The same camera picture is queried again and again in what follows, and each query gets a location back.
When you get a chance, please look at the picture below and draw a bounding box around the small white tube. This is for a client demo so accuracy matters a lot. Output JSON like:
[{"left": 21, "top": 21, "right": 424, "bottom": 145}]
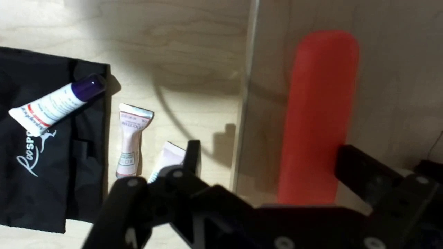
[{"left": 147, "top": 140, "right": 187, "bottom": 184}]

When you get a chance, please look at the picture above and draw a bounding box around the light wooden drawer tray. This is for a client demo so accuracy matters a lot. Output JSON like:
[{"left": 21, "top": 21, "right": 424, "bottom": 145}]
[{"left": 0, "top": 0, "right": 261, "bottom": 249}]

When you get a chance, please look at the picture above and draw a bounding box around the black zip pouch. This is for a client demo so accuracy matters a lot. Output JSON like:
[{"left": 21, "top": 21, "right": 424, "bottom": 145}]
[{"left": 0, "top": 46, "right": 112, "bottom": 235}]

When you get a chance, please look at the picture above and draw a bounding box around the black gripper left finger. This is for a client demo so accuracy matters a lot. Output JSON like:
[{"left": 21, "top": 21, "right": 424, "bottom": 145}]
[{"left": 82, "top": 138, "right": 214, "bottom": 249}]

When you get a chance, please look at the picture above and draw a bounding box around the small pink tube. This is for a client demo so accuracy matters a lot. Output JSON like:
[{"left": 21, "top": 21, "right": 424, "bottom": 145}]
[{"left": 114, "top": 102, "right": 155, "bottom": 180}]

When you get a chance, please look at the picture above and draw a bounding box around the long orange object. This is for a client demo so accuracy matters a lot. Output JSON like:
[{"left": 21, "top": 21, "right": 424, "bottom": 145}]
[{"left": 276, "top": 29, "right": 362, "bottom": 207}]

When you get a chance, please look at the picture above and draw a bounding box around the white tube purple cap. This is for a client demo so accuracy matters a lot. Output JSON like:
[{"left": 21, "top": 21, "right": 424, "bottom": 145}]
[{"left": 7, "top": 73, "right": 108, "bottom": 138}]

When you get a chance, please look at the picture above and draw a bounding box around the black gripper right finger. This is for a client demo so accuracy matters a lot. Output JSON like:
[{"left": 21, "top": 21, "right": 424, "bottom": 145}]
[{"left": 334, "top": 144, "right": 443, "bottom": 249}]

